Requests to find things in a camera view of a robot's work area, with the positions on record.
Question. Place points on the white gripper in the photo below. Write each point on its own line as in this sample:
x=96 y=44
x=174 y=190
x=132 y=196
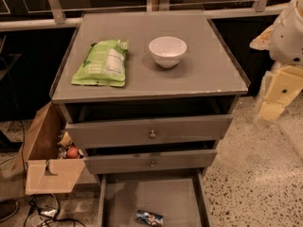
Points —
x=288 y=38

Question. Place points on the grey bottom drawer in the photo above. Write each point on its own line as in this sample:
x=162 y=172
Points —
x=178 y=196

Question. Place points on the metal railing frame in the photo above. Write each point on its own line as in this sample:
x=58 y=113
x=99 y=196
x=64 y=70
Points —
x=16 y=15

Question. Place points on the red apple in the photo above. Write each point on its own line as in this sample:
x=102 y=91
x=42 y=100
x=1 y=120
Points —
x=72 y=153

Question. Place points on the grey middle drawer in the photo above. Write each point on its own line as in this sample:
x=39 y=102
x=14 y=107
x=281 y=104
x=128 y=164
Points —
x=150 y=161

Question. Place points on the grey drawer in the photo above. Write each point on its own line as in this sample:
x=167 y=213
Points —
x=150 y=161
x=178 y=196
x=156 y=131

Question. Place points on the brown cardboard box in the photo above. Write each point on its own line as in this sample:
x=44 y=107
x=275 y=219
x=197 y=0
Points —
x=46 y=174

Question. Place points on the grey drawer cabinet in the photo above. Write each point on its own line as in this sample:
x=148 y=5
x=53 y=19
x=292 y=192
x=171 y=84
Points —
x=207 y=80

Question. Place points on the yellow snack package in box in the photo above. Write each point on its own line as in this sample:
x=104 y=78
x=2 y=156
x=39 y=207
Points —
x=64 y=139

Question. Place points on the white ceramic bowl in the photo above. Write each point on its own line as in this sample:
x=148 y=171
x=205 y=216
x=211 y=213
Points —
x=167 y=51

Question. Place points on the grey top drawer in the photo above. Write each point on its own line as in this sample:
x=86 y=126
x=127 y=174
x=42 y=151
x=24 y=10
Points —
x=156 y=131

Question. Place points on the green chip bag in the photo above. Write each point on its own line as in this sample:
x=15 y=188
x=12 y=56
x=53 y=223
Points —
x=104 y=65

